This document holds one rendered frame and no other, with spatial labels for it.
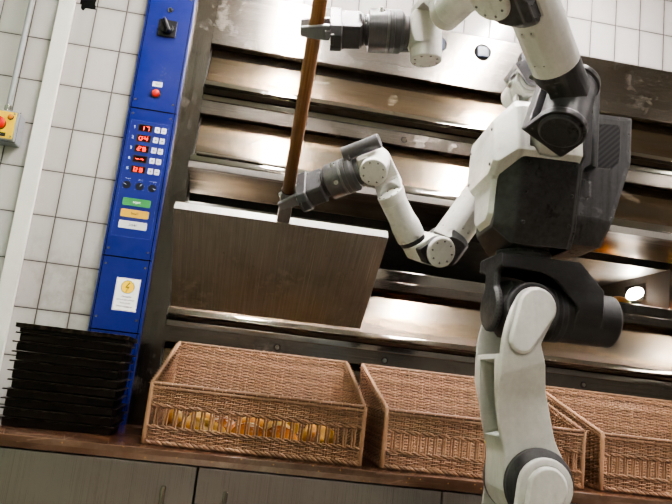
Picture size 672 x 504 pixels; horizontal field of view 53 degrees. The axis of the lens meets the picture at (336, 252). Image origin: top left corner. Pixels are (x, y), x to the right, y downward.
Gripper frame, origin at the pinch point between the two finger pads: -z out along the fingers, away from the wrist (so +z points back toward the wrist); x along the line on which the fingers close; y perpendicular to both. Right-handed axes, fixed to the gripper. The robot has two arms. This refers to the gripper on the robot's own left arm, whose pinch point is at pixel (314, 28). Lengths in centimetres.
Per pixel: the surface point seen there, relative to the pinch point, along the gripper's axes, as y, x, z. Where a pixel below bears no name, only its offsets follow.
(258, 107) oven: 62, -74, -19
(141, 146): 68, -56, -57
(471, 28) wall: 45, -109, 57
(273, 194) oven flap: 79, -47, -13
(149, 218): 83, -37, -52
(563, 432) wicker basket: 94, 33, 69
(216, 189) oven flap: 79, -49, -32
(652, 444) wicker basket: 98, 33, 95
